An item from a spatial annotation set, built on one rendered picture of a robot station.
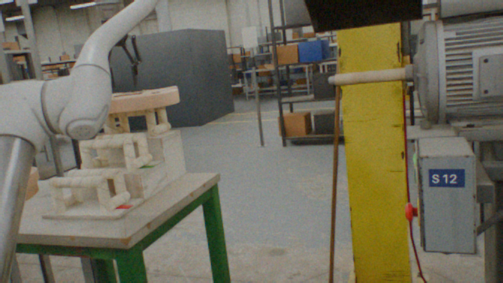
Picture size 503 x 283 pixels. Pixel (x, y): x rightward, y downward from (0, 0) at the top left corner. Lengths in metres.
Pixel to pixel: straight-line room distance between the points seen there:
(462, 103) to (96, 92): 0.86
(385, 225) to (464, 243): 1.34
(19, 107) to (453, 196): 0.93
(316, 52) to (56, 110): 5.16
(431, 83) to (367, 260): 1.42
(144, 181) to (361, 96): 1.13
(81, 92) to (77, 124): 0.08
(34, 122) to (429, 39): 0.93
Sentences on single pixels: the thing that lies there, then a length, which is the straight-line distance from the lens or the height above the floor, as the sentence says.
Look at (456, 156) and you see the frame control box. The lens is 0.89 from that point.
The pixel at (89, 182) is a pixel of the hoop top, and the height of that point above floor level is 1.04.
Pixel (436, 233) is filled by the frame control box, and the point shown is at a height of 0.96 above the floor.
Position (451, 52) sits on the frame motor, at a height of 1.30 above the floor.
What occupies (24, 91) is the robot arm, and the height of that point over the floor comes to 1.32.
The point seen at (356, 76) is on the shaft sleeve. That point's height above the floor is 1.26.
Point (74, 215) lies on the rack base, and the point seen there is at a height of 0.94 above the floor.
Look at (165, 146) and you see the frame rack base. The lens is 1.54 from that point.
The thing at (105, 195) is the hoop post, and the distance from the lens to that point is 1.33.
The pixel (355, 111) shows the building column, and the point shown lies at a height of 1.03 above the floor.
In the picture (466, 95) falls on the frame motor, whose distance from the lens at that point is 1.12.
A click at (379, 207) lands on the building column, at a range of 2.23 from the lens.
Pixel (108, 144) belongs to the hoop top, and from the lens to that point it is 1.46.
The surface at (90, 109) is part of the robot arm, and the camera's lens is 1.06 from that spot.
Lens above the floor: 1.34
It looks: 11 degrees down
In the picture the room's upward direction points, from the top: 7 degrees counter-clockwise
